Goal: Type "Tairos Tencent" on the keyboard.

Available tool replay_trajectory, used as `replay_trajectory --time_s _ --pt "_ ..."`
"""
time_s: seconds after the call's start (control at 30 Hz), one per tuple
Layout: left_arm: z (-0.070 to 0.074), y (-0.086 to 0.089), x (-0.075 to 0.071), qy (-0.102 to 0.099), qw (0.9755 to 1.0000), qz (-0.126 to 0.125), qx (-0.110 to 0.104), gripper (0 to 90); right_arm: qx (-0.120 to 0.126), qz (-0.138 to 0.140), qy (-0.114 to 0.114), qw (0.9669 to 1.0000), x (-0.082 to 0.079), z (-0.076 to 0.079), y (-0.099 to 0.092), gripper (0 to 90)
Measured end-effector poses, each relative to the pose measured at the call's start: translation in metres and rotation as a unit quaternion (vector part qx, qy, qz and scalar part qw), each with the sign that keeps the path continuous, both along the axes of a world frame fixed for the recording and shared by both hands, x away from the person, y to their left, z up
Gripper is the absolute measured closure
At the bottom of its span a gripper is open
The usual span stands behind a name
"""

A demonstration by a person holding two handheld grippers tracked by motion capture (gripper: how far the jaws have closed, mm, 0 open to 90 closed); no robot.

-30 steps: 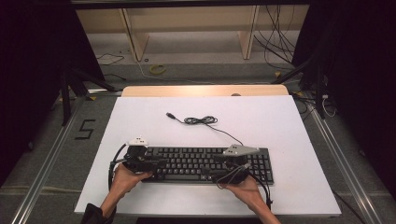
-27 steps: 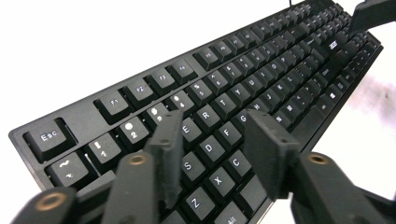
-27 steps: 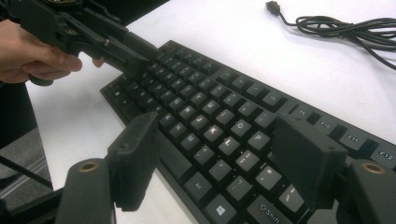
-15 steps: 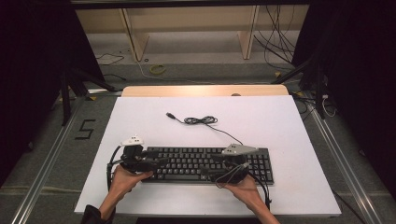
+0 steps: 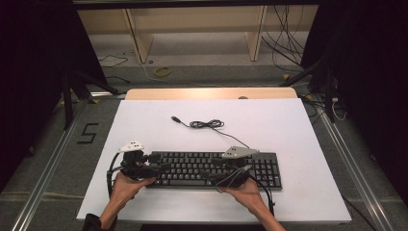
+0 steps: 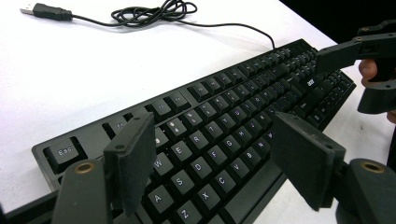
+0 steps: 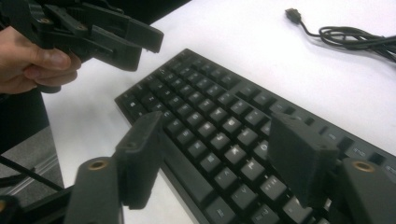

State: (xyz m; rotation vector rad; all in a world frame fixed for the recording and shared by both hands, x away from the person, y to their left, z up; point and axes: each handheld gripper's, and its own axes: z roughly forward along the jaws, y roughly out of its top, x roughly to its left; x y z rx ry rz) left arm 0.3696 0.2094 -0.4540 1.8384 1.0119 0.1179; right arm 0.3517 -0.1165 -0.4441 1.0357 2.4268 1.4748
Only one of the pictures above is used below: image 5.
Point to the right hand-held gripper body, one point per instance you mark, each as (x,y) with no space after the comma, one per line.
(239,152)

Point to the aluminium floor rail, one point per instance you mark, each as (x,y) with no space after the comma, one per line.
(48,166)
(356,173)

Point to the person's left hand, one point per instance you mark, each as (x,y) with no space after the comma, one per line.
(128,192)

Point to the light wooden table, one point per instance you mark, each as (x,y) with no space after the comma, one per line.
(192,93)

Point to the person's dark clothing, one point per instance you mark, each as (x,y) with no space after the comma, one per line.
(93,223)

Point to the black metal stand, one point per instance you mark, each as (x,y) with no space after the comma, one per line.
(328,96)
(68,106)

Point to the dark curtain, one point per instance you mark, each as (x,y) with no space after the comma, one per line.
(369,80)
(32,80)

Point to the yellow tape roll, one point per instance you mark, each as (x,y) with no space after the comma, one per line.
(162,71)

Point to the light wooden shelf unit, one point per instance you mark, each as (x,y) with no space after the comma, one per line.
(144,41)

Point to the black computer keyboard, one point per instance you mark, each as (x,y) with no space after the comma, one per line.
(192,170)

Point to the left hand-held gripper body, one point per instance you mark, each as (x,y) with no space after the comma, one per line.
(136,170)

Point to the person's right hand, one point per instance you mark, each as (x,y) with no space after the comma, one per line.
(248,195)

